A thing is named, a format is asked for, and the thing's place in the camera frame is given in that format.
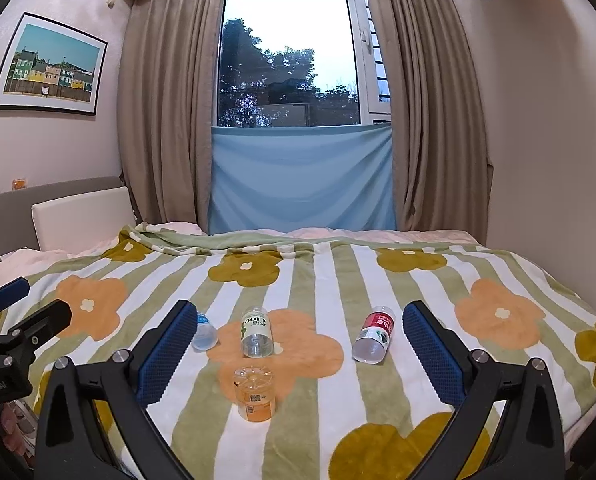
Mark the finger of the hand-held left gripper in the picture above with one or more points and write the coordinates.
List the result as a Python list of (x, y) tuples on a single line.
[(45, 320), (10, 291)]

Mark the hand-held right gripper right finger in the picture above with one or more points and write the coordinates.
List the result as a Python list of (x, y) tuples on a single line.
[(433, 355)]

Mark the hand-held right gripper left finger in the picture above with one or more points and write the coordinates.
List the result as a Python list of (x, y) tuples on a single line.
[(170, 355)]

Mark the orange drink bottle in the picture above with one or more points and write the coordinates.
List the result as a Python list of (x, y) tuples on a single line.
[(256, 396)]

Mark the person's left hand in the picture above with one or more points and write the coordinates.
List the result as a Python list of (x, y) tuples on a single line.
[(17, 430)]

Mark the blue cap plastic bottle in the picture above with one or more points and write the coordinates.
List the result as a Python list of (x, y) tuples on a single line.
[(205, 334)]

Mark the red label plastic bottle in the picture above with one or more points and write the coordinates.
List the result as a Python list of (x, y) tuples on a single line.
[(375, 336)]

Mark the grey bed headboard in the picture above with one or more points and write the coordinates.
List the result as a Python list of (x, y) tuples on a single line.
[(3, 210)]

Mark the green label plastic bottle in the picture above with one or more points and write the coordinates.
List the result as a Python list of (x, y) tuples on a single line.
[(256, 332)]

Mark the white pillow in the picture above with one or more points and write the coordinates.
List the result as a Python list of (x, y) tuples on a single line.
[(80, 217)]

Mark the small orange ornament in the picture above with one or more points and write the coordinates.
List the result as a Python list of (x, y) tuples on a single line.
[(19, 183)]

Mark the floral striped blanket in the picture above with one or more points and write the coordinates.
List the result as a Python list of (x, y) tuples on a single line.
[(323, 285)]

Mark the light blue cloth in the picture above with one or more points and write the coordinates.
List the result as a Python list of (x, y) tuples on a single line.
[(303, 180)]

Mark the framed houses picture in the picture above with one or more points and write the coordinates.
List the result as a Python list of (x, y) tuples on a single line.
[(53, 62)]

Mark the beige curtain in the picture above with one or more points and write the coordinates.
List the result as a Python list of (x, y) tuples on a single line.
[(428, 110), (168, 110)]

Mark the white frame window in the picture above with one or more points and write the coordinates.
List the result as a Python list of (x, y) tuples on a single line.
[(288, 55)]

